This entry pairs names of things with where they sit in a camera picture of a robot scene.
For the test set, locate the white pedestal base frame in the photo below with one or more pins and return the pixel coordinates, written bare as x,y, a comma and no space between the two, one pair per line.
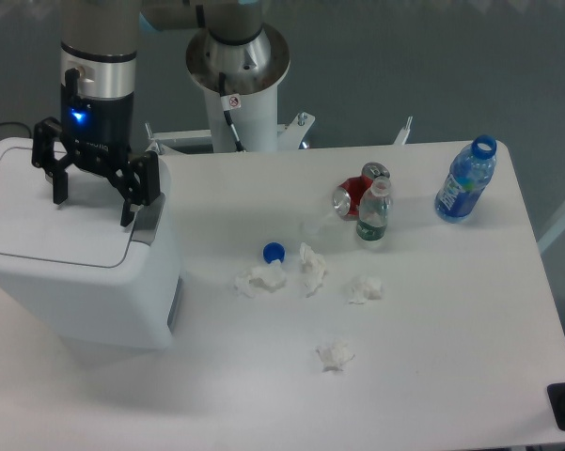
289,136

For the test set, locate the crushed red soda can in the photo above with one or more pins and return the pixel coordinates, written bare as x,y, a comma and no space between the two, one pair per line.
346,197

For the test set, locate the white trash can lid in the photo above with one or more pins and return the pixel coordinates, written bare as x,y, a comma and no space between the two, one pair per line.
83,230

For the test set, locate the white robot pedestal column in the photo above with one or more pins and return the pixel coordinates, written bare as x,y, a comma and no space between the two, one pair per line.
254,117

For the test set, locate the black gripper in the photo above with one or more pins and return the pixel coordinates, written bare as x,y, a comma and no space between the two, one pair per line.
96,136

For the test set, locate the crumpled tissue front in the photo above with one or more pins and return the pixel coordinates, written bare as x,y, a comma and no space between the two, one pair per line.
334,356

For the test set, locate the white plastic trash can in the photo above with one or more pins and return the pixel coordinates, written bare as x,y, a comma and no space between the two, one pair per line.
132,305

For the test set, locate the clear green label bottle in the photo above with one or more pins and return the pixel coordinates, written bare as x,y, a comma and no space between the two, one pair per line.
374,208

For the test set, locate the blue drink bottle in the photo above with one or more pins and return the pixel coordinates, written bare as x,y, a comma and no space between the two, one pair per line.
469,174

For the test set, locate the crumpled tissue by blue cap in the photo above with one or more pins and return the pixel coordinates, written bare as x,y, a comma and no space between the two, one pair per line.
269,277

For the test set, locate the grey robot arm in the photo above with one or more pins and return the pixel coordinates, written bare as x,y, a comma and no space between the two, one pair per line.
235,58

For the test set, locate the blue bottle cap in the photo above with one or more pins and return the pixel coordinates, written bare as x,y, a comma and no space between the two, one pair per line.
273,251

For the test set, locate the crumpled tissue centre upright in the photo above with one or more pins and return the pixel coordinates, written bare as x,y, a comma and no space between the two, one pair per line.
313,268

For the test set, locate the crumpled tissue right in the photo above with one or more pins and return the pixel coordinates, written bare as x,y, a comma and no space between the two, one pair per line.
364,289

